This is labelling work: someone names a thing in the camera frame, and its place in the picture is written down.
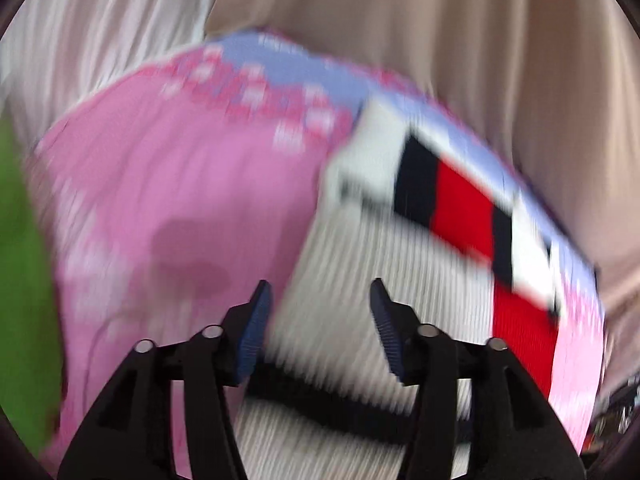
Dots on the white curtain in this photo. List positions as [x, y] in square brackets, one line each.
[100, 20]

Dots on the pink floral blanket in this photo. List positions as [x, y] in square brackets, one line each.
[150, 185]

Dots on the white knit sweater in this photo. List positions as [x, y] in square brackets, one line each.
[350, 270]

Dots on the green cloth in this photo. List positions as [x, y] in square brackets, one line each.
[25, 285]

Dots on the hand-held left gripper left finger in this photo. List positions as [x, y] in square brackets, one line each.
[252, 330]

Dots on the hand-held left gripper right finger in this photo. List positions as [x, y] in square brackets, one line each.
[386, 330]

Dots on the dark household clutter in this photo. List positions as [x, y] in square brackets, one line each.
[617, 415]

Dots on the beige cloth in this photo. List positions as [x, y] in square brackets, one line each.
[500, 35]

